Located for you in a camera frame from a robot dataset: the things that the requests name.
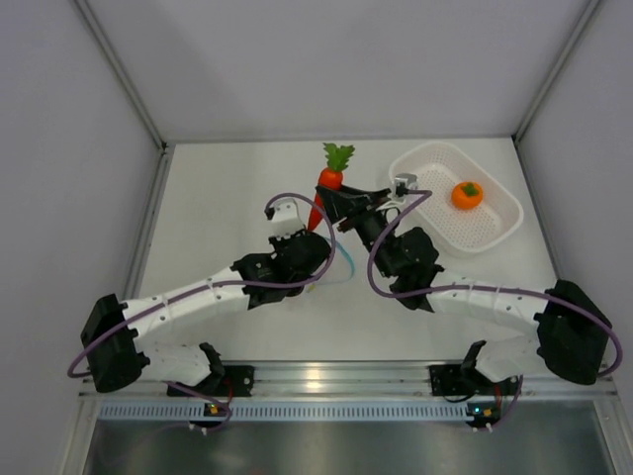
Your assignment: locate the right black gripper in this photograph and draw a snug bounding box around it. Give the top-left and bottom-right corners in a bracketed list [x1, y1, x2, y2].
[317, 182, 399, 278]

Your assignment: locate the clear zip top bag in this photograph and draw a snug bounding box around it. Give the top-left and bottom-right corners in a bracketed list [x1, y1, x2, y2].
[306, 241, 356, 293]

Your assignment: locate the orange fake carrot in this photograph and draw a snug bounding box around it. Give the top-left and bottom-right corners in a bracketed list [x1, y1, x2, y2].
[307, 142, 355, 232]

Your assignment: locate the orange fake persimmon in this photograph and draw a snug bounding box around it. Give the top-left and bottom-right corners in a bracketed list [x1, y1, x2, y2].
[451, 181, 484, 211]

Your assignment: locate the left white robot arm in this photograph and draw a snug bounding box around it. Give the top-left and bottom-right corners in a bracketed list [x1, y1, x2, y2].
[80, 231, 331, 396]

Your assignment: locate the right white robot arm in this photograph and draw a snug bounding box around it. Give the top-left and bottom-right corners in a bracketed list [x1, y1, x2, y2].
[316, 185, 622, 393]

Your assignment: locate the white perforated plastic basket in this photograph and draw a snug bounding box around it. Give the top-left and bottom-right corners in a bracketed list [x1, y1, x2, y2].
[389, 142, 523, 257]

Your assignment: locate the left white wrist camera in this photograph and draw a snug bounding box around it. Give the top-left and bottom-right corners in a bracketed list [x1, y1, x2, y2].
[265, 198, 306, 238]

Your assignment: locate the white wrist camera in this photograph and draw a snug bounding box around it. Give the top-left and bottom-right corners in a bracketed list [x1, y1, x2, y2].
[393, 173, 418, 199]
[265, 198, 306, 238]

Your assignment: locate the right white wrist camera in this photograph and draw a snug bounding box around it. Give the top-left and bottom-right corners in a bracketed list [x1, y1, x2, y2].
[393, 173, 418, 199]

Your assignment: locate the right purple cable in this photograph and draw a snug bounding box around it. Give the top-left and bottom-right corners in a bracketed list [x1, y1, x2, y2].
[366, 190, 624, 431]

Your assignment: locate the aluminium mounting rail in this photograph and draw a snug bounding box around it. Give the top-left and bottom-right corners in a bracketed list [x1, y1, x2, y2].
[78, 359, 614, 397]

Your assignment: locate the left black base bracket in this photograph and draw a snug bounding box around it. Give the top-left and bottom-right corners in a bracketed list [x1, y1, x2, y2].
[165, 365, 255, 398]

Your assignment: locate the black base bracket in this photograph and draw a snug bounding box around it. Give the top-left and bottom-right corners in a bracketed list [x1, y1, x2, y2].
[428, 364, 474, 402]
[165, 365, 255, 398]

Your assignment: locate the white slotted cable duct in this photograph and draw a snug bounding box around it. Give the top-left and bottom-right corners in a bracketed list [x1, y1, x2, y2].
[99, 401, 498, 423]

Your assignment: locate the right black base bracket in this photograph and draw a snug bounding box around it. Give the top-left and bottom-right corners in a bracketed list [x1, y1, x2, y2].
[428, 364, 474, 402]

